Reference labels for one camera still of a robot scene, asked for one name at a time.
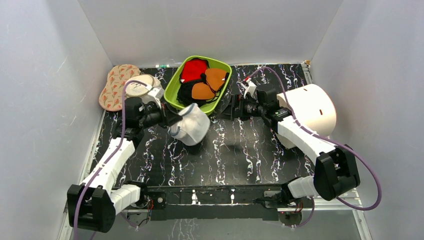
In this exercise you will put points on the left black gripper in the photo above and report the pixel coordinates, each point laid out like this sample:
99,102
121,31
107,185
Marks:
169,119

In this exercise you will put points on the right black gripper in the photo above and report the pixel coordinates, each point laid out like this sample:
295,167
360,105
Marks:
236,107

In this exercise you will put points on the white mesh laundry bag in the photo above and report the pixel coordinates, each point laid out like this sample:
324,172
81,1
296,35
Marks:
193,126

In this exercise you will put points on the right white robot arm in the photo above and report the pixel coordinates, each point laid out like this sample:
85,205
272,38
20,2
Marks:
335,167

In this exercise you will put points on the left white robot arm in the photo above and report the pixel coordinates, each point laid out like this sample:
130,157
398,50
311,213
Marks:
94,204

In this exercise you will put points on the orange black bra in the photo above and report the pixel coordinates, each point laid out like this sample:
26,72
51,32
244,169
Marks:
205,90

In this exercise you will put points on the cream round laundry bag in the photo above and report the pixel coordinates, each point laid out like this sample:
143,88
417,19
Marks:
135,89

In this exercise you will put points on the red bra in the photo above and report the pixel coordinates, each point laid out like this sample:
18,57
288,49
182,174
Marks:
193,70

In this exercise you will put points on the floral beige laundry bag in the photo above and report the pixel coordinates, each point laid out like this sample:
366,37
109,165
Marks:
111,97

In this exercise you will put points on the large white cylinder bag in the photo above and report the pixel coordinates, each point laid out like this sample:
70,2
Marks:
313,108

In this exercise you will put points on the green plastic tray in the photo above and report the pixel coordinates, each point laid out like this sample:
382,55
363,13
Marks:
174,84

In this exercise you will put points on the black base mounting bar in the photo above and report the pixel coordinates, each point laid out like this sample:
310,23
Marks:
265,202

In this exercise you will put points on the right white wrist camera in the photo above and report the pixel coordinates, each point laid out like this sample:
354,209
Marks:
248,88

